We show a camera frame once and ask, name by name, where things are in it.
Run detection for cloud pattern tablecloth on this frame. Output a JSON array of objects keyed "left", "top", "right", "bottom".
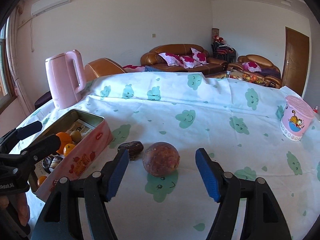
[{"left": 10, "top": 71, "right": 320, "bottom": 240}]

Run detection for long brown leather sofa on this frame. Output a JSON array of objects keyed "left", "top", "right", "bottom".
[{"left": 140, "top": 44, "right": 227, "bottom": 75}]

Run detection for small brown longan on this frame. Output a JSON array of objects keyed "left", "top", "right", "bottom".
[{"left": 70, "top": 130, "right": 82, "bottom": 144}]

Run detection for pink white cushion middle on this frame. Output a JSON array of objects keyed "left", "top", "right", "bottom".
[{"left": 180, "top": 56, "right": 202, "bottom": 69}]

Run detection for dark stool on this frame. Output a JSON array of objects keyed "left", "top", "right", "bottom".
[{"left": 34, "top": 91, "right": 52, "bottom": 109}]

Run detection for brown wooden door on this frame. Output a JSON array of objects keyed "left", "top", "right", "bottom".
[{"left": 281, "top": 27, "right": 310, "bottom": 96}]

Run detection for small mandarin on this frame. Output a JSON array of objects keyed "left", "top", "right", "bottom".
[
  {"left": 63, "top": 143, "right": 76, "bottom": 157},
  {"left": 37, "top": 176, "right": 47, "bottom": 187}
]

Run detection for pink metal tin box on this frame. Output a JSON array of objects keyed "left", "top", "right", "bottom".
[{"left": 29, "top": 109, "right": 113, "bottom": 202}]

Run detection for pink white cushion right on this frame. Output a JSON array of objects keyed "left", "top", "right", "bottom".
[{"left": 191, "top": 48, "right": 208, "bottom": 64}]

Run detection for pink electric kettle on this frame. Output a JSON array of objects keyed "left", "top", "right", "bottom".
[{"left": 45, "top": 50, "right": 87, "bottom": 109}]

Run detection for orange chair back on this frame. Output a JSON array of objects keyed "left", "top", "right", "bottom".
[{"left": 84, "top": 58, "right": 126, "bottom": 82}]

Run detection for purple passion fruit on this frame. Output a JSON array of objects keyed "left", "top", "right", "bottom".
[{"left": 143, "top": 142, "right": 180, "bottom": 177}]

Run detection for pink white cushion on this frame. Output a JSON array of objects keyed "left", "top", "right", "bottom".
[
  {"left": 191, "top": 48, "right": 208, "bottom": 64},
  {"left": 159, "top": 53, "right": 183, "bottom": 67},
  {"left": 180, "top": 56, "right": 202, "bottom": 69}
]

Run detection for pink cartoon cup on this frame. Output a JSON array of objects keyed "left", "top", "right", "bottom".
[{"left": 280, "top": 95, "right": 315, "bottom": 141}]

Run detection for dark date behind orange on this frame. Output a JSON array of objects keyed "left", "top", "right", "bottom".
[{"left": 117, "top": 141, "right": 144, "bottom": 161}]

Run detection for round layered cake piece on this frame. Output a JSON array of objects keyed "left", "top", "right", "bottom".
[{"left": 49, "top": 155, "right": 63, "bottom": 172}]

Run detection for stacked dark chairs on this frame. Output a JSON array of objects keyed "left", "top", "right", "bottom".
[{"left": 211, "top": 41, "right": 236, "bottom": 63}]

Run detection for paper leaflet in tin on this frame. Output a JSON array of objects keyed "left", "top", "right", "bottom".
[{"left": 66, "top": 119, "right": 95, "bottom": 138}]

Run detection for pink white cushion left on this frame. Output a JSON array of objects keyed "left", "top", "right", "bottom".
[{"left": 159, "top": 53, "right": 183, "bottom": 67}]

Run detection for white air conditioner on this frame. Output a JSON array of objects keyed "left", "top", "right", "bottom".
[{"left": 30, "top": 0, "right": 71, "bottom": 16}]

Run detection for pink cushion on armchair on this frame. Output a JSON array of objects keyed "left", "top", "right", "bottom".
[{"left": 242, "top": 61, "right": 261, "bottom": 73}]

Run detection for person's left hand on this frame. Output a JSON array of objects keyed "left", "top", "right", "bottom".
[{"left": 0, "top": 193, "right": 30, "bottom": 226}]

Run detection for large orange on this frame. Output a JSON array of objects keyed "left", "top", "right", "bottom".
[{"left": 56, "top": 132, "right": 72, "bottom": 154}]

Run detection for brown leather armchair sofa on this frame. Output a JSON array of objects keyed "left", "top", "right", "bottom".
[{"left": 228, "top": 54, "right": 282, "bottom": 88}]

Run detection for coffee table with fruit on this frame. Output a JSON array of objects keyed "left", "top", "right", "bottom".
[{"left": 209, "top": 70, "right": 268, "bottom": 87}]

